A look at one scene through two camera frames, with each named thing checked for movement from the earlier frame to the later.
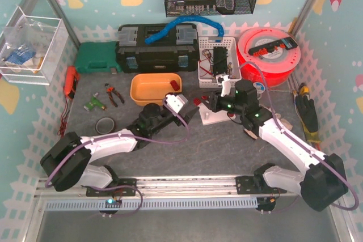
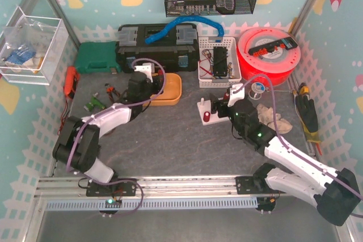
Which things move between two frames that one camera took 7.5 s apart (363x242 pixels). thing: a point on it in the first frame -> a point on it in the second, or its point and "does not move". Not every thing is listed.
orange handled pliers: [109, 89] does not move
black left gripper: [176, 117] -> [158, 80]
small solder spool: [260, 88] does not move
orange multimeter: [71, 79] does not move
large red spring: [197, 101] -> [206, 116]
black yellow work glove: [308, 118] does not move
